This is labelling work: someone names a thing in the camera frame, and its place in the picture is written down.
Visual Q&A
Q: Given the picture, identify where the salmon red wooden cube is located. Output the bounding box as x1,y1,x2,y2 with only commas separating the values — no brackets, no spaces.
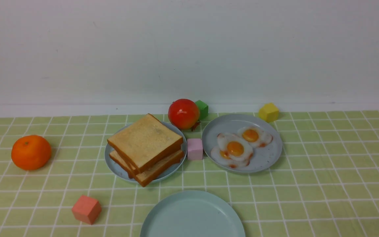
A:
72,195,102,225

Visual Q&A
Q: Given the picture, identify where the blue plate under eggs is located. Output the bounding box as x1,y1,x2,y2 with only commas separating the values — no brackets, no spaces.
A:
202,114,283,174

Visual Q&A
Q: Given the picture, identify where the pink wooden cube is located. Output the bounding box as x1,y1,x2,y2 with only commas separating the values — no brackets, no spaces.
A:
188,138,204,161

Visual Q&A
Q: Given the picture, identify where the orange mandarin fruit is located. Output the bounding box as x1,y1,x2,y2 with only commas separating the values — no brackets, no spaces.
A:
11,135,52,171

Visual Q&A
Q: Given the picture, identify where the fried egg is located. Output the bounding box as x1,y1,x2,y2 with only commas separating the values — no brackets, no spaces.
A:
210,146,250,169
217,133,254,162
237,126,273,148

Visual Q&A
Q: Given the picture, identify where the red tomato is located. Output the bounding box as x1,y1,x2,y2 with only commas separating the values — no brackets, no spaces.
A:
167,98,200,131

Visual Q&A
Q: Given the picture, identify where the green checkered tablecloth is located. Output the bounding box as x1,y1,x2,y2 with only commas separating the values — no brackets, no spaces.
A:
0,111,379,237

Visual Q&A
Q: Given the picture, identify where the empty light blue plate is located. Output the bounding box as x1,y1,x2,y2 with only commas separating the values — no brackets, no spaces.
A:
140,190,246,237

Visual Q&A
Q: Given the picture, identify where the green wooden cube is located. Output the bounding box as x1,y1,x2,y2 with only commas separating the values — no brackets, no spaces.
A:
195,100,209,120

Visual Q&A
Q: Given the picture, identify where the yellow wooden cube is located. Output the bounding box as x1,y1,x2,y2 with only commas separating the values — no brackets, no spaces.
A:
258,103,280,123

